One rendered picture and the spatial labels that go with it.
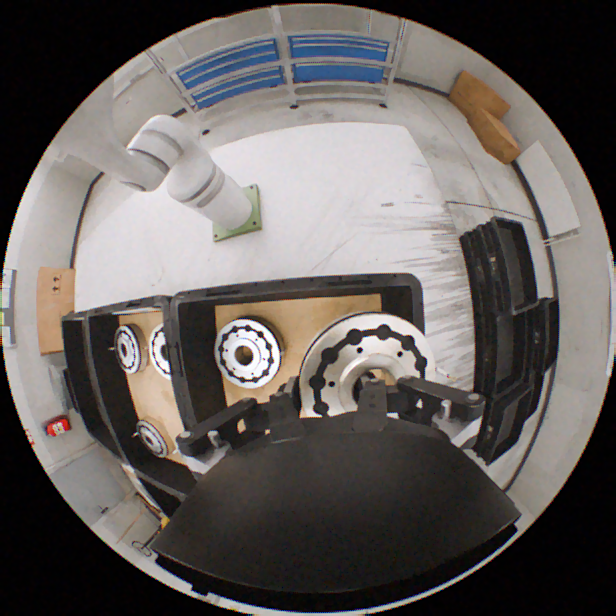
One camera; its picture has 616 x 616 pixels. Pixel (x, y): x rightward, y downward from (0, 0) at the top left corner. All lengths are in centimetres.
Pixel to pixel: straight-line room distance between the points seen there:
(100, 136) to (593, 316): 301
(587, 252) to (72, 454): 616
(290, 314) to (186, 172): 28
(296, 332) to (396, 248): 30
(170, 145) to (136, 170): 5
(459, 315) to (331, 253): 35
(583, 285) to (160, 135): 295
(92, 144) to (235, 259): 42
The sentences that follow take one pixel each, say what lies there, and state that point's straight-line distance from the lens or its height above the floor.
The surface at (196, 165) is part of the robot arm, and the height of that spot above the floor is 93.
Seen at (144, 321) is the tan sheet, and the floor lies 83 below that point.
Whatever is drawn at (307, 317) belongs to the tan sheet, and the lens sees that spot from 31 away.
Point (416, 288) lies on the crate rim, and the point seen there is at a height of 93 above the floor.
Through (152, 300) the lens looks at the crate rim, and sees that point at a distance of 31.
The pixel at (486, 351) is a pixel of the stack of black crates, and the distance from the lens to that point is 111.
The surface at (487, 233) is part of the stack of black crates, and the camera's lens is 100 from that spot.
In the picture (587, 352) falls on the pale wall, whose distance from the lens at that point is 292.
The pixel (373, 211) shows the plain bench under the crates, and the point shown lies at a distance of 51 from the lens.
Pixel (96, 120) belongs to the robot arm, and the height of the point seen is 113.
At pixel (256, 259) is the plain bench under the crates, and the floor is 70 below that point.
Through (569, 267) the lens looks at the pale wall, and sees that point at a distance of 285.
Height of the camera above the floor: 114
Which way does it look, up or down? 87 degrees down
